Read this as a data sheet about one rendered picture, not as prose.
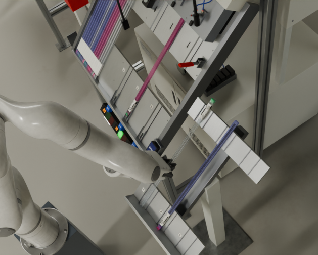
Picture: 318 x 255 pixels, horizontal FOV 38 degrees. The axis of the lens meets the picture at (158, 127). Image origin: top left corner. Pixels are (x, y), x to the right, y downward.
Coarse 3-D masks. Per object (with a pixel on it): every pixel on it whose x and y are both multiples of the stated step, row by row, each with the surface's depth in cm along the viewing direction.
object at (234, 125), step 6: (234, 126) 142; (228, 132) 144; (222, 138) 145; (222, 144) 146; (216, 150) 147; (210, 156) 148; (204, 162) 150; (204, 168) 150; (198, 174) 152; (192, 180) 154; (192, 186) 155; (186, 192) 155; (180, 198) 157; (174, 204) 159; (174, 210) 160
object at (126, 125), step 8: (80, 64) 206; (88, 72) 202; (96, 80) 200; (104, 96) 195; (112, 104) 193; (120, 112) 191; (120, 120) 188; (128, 128) 186; (136, 136) 184; (136, 144) 182
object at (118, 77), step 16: (112, 48) 192; (112, 64) 193; (128, 64) 185; (112, 80) 194; (128, 80) 186; (112, 96) 193; (128, 96) 187; (144, 96) 180; (144, 112) 181; (160, 112) 174; (144, 128) 181; (160, 128) 175; (144, 144) 182
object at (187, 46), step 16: (160, 0) 170; (144, 16) 177; (160, 16) 170; (176, 16) 164; (160, 32) 171; (192, 32) 159; (224, 32) 149; (176, 48) 165; (192, 48) 160; (208, 48) 155
